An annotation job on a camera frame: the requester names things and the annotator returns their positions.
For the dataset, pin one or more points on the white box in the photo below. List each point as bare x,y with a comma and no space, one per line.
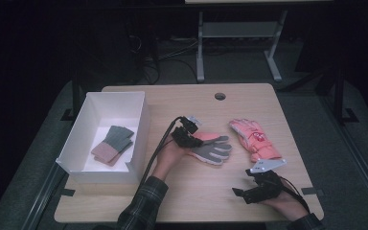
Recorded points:
115,105

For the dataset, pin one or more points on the metal floor rail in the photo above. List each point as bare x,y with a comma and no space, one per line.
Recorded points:
41,195
357,166

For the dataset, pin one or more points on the grey metal table frame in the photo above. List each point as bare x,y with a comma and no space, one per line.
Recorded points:
236,29

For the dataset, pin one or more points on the pink glove with grey palm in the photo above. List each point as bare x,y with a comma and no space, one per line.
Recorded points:
211,150

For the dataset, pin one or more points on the person's left hand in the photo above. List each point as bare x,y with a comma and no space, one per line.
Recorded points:
169,156

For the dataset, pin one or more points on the pink glove with red print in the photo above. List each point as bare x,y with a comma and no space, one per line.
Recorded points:
255,140

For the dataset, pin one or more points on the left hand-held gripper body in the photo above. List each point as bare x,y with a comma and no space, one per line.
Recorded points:
185,134

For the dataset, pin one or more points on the grey fingerless glove pink cuff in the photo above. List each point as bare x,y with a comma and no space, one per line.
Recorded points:
115,143
121,156

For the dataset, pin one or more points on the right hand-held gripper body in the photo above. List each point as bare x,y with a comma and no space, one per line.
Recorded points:
265,185

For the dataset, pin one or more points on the black stand leg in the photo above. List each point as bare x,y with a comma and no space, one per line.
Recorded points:
340,96
75,96

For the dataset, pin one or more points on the person's right hand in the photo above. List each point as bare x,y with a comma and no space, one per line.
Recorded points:
287,204

